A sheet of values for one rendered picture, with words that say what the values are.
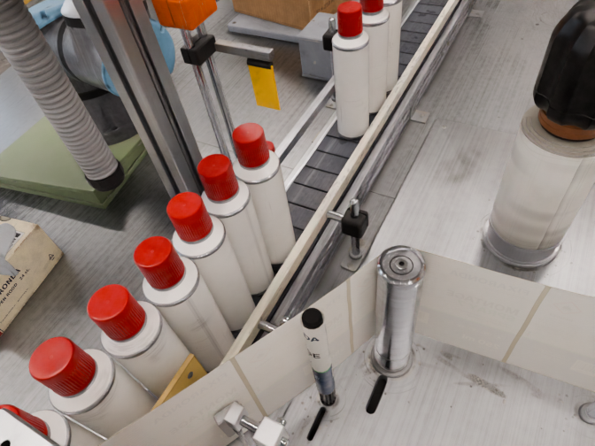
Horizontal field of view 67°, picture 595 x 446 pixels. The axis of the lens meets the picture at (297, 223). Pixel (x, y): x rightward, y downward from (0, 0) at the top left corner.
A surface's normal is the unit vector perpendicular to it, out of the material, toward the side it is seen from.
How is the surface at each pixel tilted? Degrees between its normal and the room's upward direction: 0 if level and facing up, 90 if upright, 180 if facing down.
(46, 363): 3
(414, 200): 0
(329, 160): 0
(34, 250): 90
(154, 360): 90
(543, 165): 90
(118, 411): 90
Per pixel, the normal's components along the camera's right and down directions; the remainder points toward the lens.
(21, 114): -0.12, -0.62
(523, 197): -0.76, 0.53
